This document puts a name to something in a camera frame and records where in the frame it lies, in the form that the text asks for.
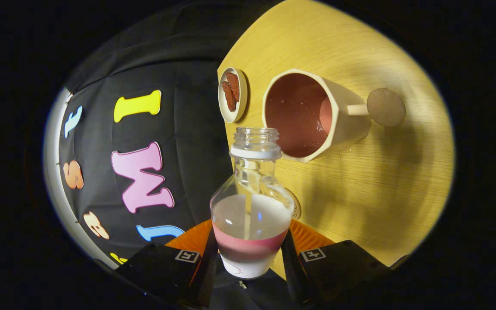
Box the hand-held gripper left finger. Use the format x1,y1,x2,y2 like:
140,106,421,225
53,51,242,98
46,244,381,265
116,219,219,309

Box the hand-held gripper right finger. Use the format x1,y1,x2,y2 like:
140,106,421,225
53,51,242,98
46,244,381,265
281,219,391,308

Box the clear juice bottle pink band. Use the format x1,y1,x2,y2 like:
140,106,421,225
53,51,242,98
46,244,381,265
210,127,295,279

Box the cream cup with stick handle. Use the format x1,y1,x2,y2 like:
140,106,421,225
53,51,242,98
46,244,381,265
262,68,407,164

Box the wooden table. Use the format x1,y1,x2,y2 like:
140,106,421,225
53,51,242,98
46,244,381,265
217,0,456,280

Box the black backdrop cloth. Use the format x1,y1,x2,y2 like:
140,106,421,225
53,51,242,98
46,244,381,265
58,0,284,271

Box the small white plate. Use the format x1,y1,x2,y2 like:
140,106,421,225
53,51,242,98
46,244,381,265
218,67,248,124

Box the brown sausage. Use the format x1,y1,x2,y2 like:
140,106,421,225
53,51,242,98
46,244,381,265
226,72,241,102
222,81,237,113

